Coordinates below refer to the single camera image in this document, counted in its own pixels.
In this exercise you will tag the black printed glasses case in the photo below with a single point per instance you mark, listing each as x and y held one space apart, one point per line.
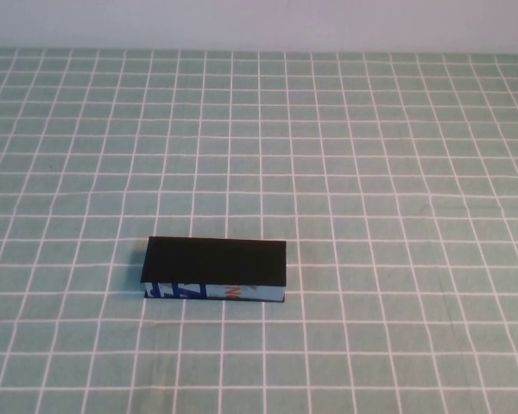
216 261

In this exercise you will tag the green checkered tablecloth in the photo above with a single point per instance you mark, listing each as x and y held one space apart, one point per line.
371 129

